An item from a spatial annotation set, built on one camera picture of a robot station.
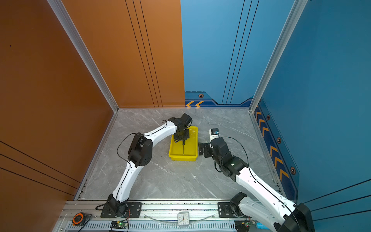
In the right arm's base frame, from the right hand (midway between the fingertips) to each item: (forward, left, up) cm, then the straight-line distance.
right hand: (206, 142), depth 79 cm
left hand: (+16, +12, -16) cm, 25 cm away
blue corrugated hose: (-36, -24, -16) cm, 46 cm away
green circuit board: (-35, +46, -19) cm, 61 cm away
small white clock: (-33, +12, -16) cm, 39 cm away
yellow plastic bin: (+7, +9, -16) cm, 20 cm away
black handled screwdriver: (+9, +14, -16) cm, 23 cm away
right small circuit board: (-35, -17, -20) cm, 44 cm away
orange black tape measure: (-34, +62, -14) cm, 72 cm away
